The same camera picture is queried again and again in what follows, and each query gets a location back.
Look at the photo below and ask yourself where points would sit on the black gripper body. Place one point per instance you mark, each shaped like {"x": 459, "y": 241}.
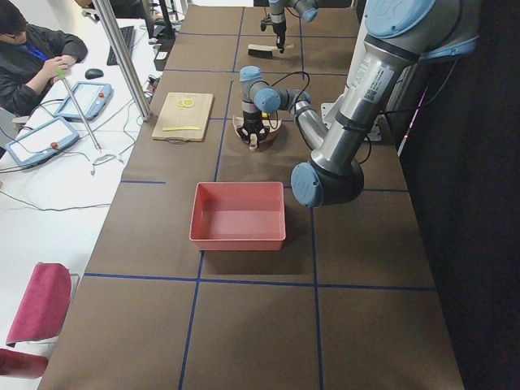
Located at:
{"x": 279, "y": 32}
{"x": 251, "y": 121}

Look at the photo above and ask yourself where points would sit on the beige hand brush black bristles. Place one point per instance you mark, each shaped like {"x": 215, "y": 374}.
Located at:
{"x": 266, "y": 51}

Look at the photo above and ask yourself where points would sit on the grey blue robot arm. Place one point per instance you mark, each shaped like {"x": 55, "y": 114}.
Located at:
{"x": 305, "y": 9}
{"x": 396, "y": 35}

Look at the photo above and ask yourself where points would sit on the red plastic bin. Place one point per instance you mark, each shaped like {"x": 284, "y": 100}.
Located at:
{"x": 238, "y": 216}

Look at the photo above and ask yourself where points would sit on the yellow lemon slice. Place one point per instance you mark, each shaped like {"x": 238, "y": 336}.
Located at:
{"x": 186, "y": 103}

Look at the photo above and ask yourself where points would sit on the yellow toy knife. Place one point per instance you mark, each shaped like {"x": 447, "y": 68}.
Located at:
{"x": 180, "y": 128}

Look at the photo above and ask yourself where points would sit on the wooden cutting board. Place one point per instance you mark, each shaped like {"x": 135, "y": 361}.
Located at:
{"x": 171, "y": 115}

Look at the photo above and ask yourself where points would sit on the blue teach pendant far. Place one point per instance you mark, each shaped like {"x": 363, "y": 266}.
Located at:
{"x": 92, "y": 98}

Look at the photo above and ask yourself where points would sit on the blue teach pendant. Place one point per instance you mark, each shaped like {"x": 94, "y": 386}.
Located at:
{"x": 92, "y": 98}
{"x": 42, "y": 143}

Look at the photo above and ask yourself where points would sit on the black computer mouse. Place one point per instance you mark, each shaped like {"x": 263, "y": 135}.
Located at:
{"x": 93, "y": 73}

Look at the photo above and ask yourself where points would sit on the metal grabber stick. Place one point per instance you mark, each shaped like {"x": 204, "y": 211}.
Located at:
{"x": 62, "y": 77}

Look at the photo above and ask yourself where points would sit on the blue teach pendant near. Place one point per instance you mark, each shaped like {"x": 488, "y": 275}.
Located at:
{"x": 42, "y": 143}

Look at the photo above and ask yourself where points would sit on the seated person dark jacket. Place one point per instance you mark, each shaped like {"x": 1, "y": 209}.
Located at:
{"x": 31, "y": 57}

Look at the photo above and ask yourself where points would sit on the red chair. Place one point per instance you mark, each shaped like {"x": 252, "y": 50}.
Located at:
{"x": 40, "y": 316}

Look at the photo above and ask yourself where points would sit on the aluminium frame post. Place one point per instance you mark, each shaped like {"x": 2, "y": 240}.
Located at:
{"x": 116, "y": 40}

